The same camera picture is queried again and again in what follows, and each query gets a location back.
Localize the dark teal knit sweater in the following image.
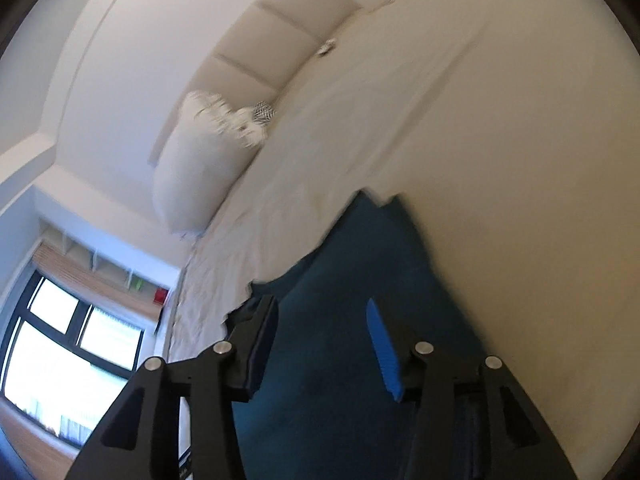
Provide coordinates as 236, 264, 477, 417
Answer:
228, 192, 484, 479

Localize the black framed window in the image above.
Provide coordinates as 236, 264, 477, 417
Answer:
1, 271, 144, 448

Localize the red box on shelf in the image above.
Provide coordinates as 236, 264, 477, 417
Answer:
153, 287, 169, 306

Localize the beige curtain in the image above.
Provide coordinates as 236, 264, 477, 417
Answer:
32, 243, 162, 326

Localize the white fluffy pillow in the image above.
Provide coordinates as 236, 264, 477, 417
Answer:
152, 91, 268, 235

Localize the beige bed with duvet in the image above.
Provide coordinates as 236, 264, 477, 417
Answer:
169, 0, 639, 479

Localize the black and white striped item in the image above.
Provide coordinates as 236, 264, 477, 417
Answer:
252, 102, 276, 127

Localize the beige padded headboard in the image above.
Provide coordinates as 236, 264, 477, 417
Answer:
149, 0, 359, 166

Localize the small white item on bed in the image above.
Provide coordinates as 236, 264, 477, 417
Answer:
317, 38, 336, 56

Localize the white wall shelf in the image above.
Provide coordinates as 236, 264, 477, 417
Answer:
39, 219, 176, 304

